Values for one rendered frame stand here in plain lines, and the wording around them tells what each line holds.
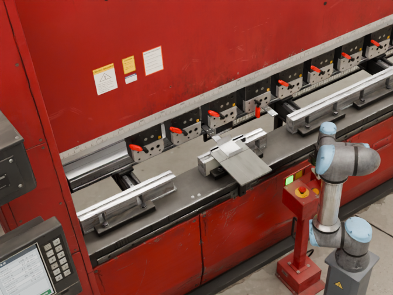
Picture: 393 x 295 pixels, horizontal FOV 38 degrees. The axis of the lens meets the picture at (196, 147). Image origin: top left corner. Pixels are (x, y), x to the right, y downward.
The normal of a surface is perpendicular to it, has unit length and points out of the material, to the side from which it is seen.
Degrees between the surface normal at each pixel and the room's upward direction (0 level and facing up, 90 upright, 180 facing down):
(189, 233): 90
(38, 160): 90
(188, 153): 0
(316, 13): 90
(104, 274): 90
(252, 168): 0
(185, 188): 0
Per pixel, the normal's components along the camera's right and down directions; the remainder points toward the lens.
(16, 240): -0.05, -0.74
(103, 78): 0.53, 0.55
